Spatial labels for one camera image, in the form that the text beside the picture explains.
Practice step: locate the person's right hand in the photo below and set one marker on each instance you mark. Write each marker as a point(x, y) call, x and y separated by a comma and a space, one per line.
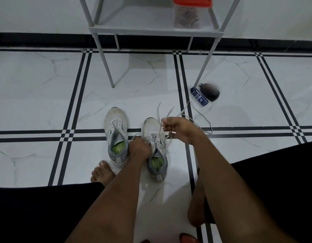
point(184, 130)

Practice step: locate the person's left hand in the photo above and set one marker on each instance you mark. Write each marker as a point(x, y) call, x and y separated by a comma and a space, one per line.
point(139, 150)

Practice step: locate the white grey sneaker shoe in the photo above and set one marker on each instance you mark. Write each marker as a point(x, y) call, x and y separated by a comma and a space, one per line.
point(151, 125)
point(114, 116)

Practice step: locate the clear box with red lid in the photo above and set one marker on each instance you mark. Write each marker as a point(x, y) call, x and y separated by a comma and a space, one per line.
point(187, 18)

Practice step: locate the clear container with red lid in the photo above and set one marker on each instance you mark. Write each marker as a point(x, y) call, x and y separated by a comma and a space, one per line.
point(192, 1)

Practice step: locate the person's left forearm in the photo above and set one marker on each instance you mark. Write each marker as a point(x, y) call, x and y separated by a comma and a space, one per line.
point(110, 204)

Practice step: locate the person's right forearm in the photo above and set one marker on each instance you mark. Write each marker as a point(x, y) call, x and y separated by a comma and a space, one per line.
point(242, 194)

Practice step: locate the person's left foot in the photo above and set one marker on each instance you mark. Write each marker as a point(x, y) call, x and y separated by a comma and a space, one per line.
point(102, 174)

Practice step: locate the person's right leg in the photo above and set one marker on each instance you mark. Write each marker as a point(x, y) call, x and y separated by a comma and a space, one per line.
point(196, 207)

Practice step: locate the grey metal shelf rack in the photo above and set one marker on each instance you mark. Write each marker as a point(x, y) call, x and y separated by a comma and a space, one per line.
point(156, 31)

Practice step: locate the black oval polish bottle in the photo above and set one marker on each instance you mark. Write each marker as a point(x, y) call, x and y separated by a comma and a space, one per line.
point(210, 92)

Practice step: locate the black shorts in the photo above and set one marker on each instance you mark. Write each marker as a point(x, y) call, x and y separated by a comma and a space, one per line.
point(280, 169)

